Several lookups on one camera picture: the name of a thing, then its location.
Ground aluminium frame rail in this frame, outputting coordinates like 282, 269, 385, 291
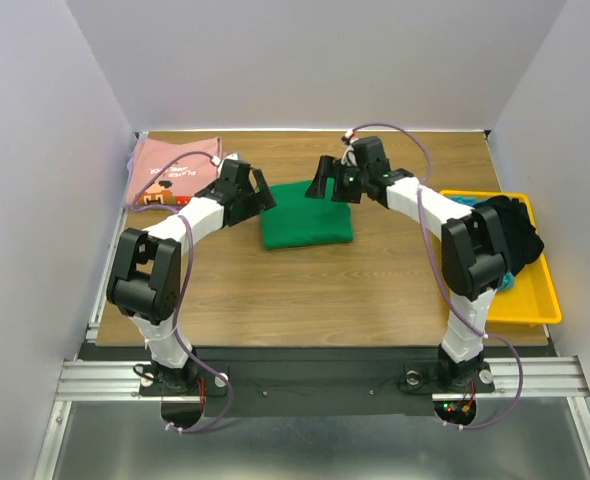
34, 130, 149, 480

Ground teal garment in bin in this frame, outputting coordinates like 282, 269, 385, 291
497, 272, 515, 292

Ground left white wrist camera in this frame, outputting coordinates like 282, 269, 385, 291
210, 152, 240, 175

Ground yellow plastic bin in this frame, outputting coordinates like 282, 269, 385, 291
440, 189, 562, 326

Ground folded pink printed t-shirt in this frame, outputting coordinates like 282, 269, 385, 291
124, 137, 223, 207

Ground black garment in bin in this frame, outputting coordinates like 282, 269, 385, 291
477, 195, 544, 276

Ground green t-shirt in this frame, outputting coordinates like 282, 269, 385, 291
260, 181, 354, 251

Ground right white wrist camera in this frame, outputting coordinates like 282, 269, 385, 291
340, 129, 357, 167

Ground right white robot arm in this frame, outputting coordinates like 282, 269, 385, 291
305, 134, 510, 390

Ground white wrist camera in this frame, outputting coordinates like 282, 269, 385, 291
210, 152, 240, 175
340, 129, 357, 167

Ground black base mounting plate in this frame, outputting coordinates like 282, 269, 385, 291
79, 344, 496, 419

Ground folded lavender t-shirt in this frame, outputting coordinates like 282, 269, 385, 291
126, 150, 136, 176

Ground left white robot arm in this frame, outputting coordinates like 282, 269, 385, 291
106, 158, 276, 395

